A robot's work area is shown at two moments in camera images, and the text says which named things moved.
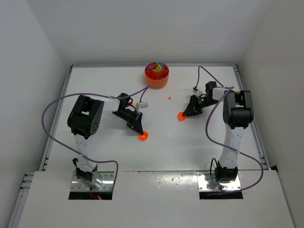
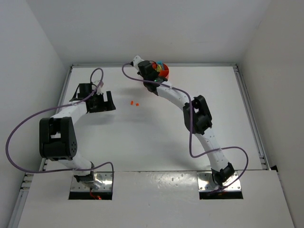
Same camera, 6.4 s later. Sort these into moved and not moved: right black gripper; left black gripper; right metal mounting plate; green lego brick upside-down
Moved: left black gripper; right black gripper
Not moved: right metal mounting plate; green lego brick upside-down
